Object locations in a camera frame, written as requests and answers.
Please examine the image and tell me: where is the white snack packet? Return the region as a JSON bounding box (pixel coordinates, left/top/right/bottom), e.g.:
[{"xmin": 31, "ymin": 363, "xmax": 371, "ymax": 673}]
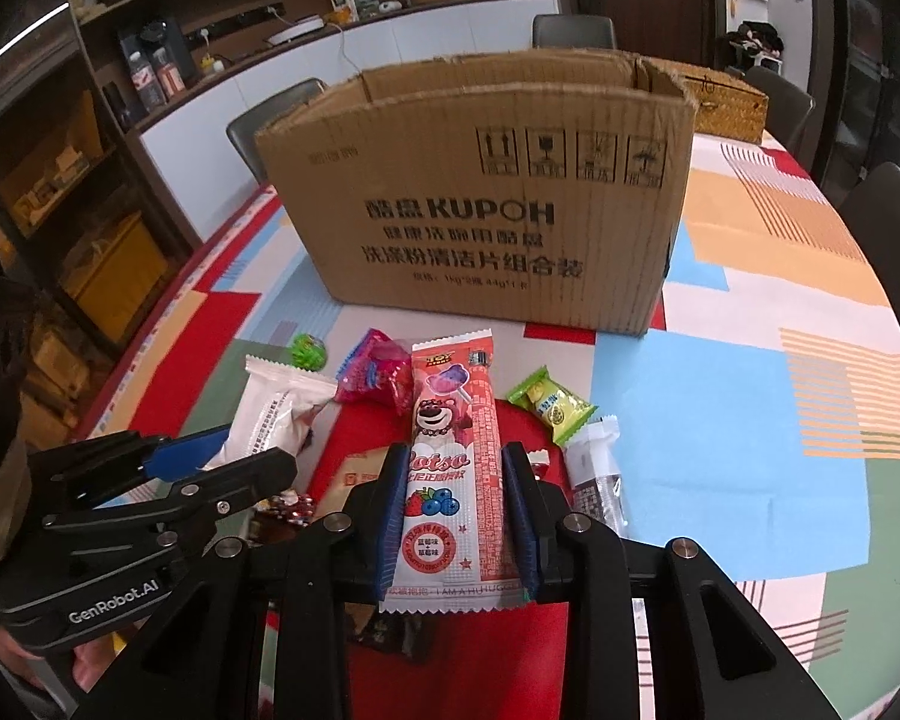
[{"xmin": 203, "ymin": 356, "xmax": 338, "ymax": 472}]

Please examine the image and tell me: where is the water bottle red label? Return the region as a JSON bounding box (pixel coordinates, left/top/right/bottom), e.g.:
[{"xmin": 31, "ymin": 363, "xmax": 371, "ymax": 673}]
[{"xmin": 128, "ymin": 50, "xmax": 167, "ymax": 114}]

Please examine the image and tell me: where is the pink candy bag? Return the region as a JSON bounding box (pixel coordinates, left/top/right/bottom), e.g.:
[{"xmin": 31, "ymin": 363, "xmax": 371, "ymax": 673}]
[{"xmin": 334, "ymin": 328, "xmax": 414, "ymax": 415}]

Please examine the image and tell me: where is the green yellow snack packet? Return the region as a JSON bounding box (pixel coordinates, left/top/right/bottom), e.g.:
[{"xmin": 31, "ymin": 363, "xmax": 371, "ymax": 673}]
[{"xmin": 505, "ymin": 366, "xmax": 596, "ymax": 447}]

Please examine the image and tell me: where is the left hand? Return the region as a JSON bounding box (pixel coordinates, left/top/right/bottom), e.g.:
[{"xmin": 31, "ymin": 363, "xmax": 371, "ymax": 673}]
[{"xmin": 0, "ymin": 628, "xmax": 116, "ymax": 691}]

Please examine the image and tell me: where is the woven wicker box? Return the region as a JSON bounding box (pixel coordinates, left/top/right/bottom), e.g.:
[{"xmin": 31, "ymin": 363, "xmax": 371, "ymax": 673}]
[{"xmin": 656, "ymin": 59, "xmax": 769, "ymax": 145}]

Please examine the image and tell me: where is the dark chair far end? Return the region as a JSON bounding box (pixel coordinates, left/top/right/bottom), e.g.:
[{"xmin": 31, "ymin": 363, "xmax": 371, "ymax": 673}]
[{"xmin": 532, "ymin": 15, "xmax": 617, "ymax": 49}]

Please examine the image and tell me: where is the dark chair right far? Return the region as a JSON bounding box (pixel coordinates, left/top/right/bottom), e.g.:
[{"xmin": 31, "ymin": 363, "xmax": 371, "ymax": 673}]
[{"xmin": 743, "ymin": 67, "xmax": 816, "ymax": 153}]

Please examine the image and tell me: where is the dark clear snack packet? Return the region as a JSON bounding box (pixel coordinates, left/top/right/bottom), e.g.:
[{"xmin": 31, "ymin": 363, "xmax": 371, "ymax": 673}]
[{"xmin": 564, "ymin": 416, "xmax": 629, "ymax": 538}]

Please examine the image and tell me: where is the shiny foil candy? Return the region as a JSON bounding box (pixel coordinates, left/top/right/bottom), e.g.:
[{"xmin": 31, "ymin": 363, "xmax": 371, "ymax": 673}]
[{"xmin": 250, "ymin": 489, "xmax": 317, "ymax": 544}]

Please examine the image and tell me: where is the colourful patchwork tablecloth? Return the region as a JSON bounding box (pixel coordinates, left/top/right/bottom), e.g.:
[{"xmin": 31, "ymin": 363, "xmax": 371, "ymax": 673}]
[{"xmin": 82, "ymin": 137, "xmax": 900, "ymax": 718}]

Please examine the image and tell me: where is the dark chair left side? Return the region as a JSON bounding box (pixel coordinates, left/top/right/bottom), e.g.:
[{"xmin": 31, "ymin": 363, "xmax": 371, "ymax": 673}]
[{"xmin": 226, "ymin": 78, "xmax": 326, "ymax": 185}]

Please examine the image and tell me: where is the pink bear lollipop packet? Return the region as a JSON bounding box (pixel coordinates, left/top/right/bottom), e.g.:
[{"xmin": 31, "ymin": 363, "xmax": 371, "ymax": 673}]
[{"xmin": 380, "ymin": 328, "xmax": 526, "ymax": 614}]

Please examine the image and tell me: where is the brown cardboard box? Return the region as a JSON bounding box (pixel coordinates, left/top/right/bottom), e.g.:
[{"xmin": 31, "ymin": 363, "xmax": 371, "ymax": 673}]
[{"xmin": 256, "ymin": 49, "xmax": 697, "ymax": 337}]

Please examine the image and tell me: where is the green lollipop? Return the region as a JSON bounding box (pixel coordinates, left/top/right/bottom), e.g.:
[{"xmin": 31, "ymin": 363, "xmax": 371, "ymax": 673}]
[{"xmin": 287, "ymin": 333, "xmax": 328, "ymax": 372}]

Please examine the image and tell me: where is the dark cracker packet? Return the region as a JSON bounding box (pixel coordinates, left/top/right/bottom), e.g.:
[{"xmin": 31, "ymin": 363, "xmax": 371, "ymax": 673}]
[{"xmin": 313, "ymin": 447, "xmax": 388, "ymax": 518}]

